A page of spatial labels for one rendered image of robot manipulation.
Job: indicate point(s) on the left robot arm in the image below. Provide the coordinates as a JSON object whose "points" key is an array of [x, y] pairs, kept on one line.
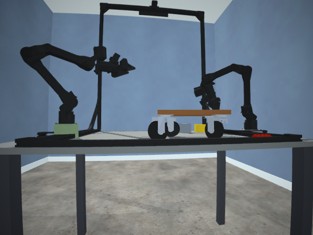
{"points": [[246, 71]]}

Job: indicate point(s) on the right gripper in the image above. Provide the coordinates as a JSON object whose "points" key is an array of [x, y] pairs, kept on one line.
{"points": [[117, 70]]}

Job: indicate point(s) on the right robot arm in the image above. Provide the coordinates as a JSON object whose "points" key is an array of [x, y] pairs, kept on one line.
{"points": [[33, 55]]}

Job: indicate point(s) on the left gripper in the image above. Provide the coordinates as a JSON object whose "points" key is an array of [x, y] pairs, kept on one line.
{"points": [[214, 103]]}

